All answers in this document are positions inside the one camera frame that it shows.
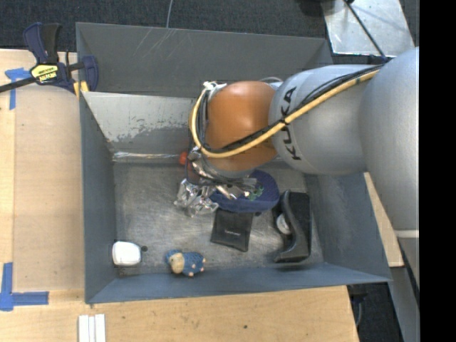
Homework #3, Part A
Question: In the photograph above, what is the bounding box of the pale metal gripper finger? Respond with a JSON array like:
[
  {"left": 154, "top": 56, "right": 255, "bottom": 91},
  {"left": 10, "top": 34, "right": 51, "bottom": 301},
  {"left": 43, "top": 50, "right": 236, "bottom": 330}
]
[
  {"left": 186, "top": 190, "right": 219, "bottom": 218},
  {"left": 173, "top": 178, "right": 201, "bottom": 208}
]

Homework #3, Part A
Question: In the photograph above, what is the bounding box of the grey metal bin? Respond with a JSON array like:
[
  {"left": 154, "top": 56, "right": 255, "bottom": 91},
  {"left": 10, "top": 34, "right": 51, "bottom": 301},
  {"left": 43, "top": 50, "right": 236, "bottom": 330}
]
[{"left": 75, "top": 22, "right": 393, "bottom": 305}]

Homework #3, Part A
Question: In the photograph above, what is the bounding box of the black flat pouch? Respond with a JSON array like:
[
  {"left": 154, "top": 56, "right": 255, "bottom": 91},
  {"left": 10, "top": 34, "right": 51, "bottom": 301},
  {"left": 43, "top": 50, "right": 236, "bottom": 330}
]
[{"left": 209, "top": 209, "right": 255, "bottom": 253}]

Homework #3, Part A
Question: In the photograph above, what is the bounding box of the blue toy sheep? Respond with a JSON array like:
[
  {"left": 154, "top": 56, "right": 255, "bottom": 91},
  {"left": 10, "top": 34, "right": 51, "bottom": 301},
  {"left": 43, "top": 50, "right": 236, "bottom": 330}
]
[{"left": 164, "top": 249, "right": 207, "bottom": 278}]

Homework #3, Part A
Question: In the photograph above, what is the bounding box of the dark blue round cap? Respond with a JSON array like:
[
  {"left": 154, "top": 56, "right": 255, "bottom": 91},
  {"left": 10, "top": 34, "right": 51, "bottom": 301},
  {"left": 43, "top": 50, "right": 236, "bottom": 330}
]
[{"left": 209, "top": 169, "right": 281, "bottom": 214}]

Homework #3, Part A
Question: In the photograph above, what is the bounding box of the white cup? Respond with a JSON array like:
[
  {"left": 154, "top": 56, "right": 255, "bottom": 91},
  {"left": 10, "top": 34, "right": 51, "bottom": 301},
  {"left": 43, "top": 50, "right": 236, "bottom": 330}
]
[{"left": 111, "top": 240, "right": 143, "bottom": 267}]

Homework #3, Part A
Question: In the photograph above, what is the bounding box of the black tape dispenser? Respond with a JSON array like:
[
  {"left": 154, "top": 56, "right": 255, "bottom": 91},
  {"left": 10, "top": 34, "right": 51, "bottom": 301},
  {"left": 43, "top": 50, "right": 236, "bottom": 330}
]
[{"left": 271, "top": 190, "right": 313, "bottom": 264}]

